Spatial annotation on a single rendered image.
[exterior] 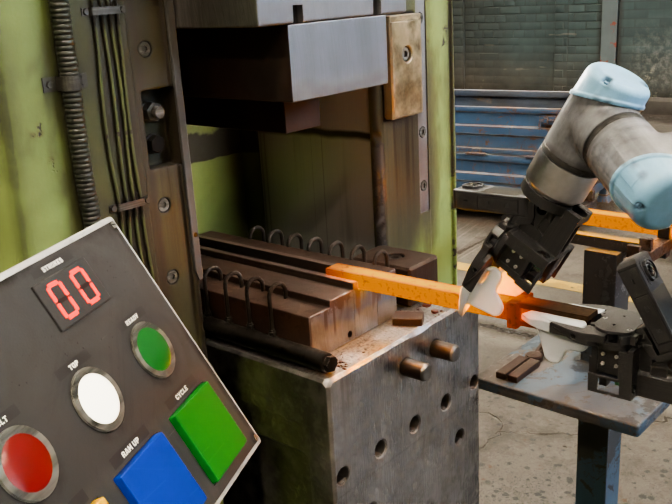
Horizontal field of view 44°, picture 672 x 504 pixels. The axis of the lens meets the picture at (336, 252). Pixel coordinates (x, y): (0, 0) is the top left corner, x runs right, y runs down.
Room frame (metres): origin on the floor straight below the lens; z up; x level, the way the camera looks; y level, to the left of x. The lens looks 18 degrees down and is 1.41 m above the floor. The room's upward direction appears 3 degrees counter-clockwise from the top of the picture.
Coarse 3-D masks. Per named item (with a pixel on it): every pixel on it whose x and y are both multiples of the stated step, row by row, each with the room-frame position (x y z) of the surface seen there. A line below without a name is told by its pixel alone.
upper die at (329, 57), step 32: (192, 32) 1.17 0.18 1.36; (224, 32) 1.13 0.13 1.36; (256, 32) 1.09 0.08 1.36; (288, 32) 1.06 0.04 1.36; (320, 32) 1.10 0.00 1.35; (352, 32) 1.15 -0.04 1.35; (384, 32) 1.20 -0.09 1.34; (192, 64) 1.18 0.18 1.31; (224, 64) 1.14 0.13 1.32; (256, 64) 1.10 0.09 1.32; (288, 64) 1.06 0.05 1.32; (320, 64) 1.10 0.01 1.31; (352, 64) 1.15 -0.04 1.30; (384, 64) 1.20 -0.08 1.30; (192, 96) 1.18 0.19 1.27; (224, 96) 1.14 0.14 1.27; (256, 96) 1.10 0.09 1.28; (288, 96) 1.06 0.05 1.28; (320, 96) 1.10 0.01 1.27
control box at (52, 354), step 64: (64, 256) 0.72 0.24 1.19; (128, 256) 0.79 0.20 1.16; (0, 320) 0.61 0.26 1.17; (64, 320) 0.66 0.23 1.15; (128, 320) 0.73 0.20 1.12; (0, 384) 0.57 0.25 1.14; (64, 384) 0.62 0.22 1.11; (128, 384) 0.67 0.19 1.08; (192, 384) 0.74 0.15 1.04; (0, 448) 0.53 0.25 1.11; (64, 448) 0.57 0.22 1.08; (128, 448) 0.62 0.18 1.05
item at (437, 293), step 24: (336, 264) 1.20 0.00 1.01; (360, 288) 1.14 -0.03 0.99; (384, 288) 1.11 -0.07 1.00; (408, 288) 1.08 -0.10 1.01; (432, 288) 1.06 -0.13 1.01; (456, 288) 1.05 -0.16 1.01; (480, 312) 1.01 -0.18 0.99; (504, 312) 0.98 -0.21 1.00; (552, 312) 0.94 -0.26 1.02; (576, 312) 0.93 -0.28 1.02
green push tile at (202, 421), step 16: (208, 384) 0.75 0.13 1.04; (192, 400) 0.72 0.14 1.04; (208, 400) 0.74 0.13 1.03; (176, 416) 0.69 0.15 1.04; (192, 416) 0.70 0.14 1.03; (208, 416) 0.72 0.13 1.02; (224, 416) 0.74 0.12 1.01; (192, 432) 0.69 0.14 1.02; (208, 432) 0.71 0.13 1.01; (224, 432) 0.72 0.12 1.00; (240, 432) 0.74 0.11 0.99; (192, 448) 0.68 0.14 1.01; (208, 448) 0.69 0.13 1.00; (224, 448) 0.71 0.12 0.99; (240, 448) 0.73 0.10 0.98; (208, 464) 0.68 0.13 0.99; (224, 464) 0.69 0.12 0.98
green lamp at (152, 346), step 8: (144, 328) 0.74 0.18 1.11; (144, 336) 0.73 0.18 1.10; (152, 336) 0.74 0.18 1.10; (160, 336) 0.75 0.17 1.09; (144, 344) 0.72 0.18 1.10; (152, 344) 0.73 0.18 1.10; (160, 344) 0.74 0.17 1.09; (144, 352) 0.71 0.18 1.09; (152, 352) 0.72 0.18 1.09; (160, 352) 0.73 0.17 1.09; (168, 352) 0.74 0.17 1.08; (152, 360) 0.71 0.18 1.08; (160, 360) 0.72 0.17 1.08; (168, 360) 0.73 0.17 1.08; (160, 368) 0.72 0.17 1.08
